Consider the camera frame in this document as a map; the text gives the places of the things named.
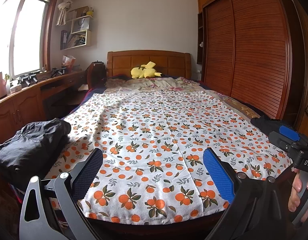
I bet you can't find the tied white curtain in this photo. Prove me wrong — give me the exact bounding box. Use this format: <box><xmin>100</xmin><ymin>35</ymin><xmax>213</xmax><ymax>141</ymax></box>
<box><xmin>56</xmin><ymin>0</ymin><xmax>73</xmax><ymax>26</ymax></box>

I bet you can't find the wooden desk cabinet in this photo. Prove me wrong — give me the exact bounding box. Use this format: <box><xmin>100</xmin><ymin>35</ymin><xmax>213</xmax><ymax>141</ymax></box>
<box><xmin>0</xmin><ymin>71</ymin><xmax>85</xmax><ymax>143</ymax></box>

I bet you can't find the person's right hand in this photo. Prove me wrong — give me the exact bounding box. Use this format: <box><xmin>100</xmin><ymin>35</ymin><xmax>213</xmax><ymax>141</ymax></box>
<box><xmin>287</xmin><ymin>168</ymin><xmax>308</xmax><ymax>223</ymax></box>

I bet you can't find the white wall shelf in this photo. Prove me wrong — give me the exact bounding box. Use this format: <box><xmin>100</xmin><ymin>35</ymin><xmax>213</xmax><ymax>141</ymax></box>
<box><xmin>60</xmin><ymin>6</ymin><xmax>94</xmax><ymax>50</ymax></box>

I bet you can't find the orange white paper bag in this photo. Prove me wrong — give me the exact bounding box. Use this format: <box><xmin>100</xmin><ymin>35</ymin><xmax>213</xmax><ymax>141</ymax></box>
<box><xmin>61</xmin><ymin>55</ymin><xmax>76</xmax><ymax>73</ymax></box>

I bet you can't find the pink bottle on sill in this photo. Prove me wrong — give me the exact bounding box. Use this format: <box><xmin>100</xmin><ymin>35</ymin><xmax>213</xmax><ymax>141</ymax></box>
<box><xmin>0</xmin><ymin>72</ymin><xmax>7</xmax><ymax>99</ymax></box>

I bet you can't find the orange-print white bed sheet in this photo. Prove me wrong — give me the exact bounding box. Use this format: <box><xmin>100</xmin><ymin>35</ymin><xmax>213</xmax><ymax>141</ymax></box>
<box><xmin>47</xmin><ymin>90</ymin><xmax>291</xmax><ymax>225</ymax></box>

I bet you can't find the wooden louvered wardrobe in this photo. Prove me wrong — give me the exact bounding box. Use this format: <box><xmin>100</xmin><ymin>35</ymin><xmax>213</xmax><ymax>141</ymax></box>
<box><xmin>197</xmin><ymin>0</ymin><xmax>306</xmax><ymax>126</ymax></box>

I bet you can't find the black double-breasted coat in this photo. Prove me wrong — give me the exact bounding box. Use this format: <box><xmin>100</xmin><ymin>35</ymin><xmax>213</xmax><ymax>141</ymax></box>
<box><xmin>250</xmin><ymin>115</ymin><xmax>291</xmax><ymax>136</ymax></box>

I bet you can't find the floral quilt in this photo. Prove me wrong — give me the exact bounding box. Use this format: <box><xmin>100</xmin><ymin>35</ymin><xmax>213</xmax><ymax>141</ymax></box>
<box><xmin>105</xmin><ymin>77</ymin><xmax>260</xmax><ymax>119</ymax></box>

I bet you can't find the window with wooden frame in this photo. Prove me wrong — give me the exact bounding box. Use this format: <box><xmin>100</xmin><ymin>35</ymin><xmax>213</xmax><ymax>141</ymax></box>
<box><xmin>0</xmin><ymin>0</ymin><xmax>57</xmax><ymax>79</ymax></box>

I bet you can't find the folded black clothes pile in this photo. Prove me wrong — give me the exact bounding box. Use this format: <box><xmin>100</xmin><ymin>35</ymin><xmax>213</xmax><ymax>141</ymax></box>
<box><xmin>0</xmin><ymin>118</ymin><xmax>72</xmax><ymax>191</ymax></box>

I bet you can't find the dark chair with backpack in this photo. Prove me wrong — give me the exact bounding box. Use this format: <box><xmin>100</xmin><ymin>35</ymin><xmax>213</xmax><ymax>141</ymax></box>
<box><xmin>85</xmin><ymin>61</ymin><xmax>107</xmax><ymax>89</ymax></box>

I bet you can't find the yellow Pikachu plush toy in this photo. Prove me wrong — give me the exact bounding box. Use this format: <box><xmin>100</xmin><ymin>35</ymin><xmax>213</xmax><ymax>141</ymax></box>
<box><xmin>131</xmin><ymin>61</ymin><xmax>162</xmax><ymax>79</ymax></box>

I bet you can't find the wooden bed headboard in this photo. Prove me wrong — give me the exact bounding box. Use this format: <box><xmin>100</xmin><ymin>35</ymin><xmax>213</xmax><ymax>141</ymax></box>
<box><xmin>106</xmin><ymin>50</ymin><xmax>192</xmax><ymax>79</ymax></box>

